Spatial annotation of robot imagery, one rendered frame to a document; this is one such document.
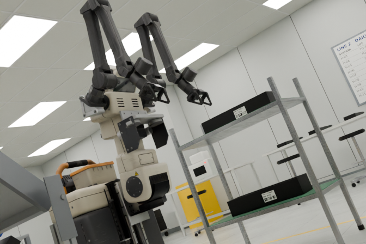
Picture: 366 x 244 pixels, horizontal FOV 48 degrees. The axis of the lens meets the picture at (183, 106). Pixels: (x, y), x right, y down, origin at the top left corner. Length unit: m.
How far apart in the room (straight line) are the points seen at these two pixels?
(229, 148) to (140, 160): 6.46
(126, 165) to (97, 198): 0.23
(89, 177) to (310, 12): 6.16
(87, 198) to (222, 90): 6.58
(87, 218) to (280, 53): 6.31
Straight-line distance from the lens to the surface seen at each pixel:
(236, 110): 2.96
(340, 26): 7.64
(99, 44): 2.06
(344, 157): 7.64
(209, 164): 7.23
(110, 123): 2.19
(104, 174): 2.35
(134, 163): 2.08
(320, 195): 2.62
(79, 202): 2.12
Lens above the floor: 0.58
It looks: 12 degrees up
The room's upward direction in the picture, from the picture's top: 21 degrees counter-clockwise
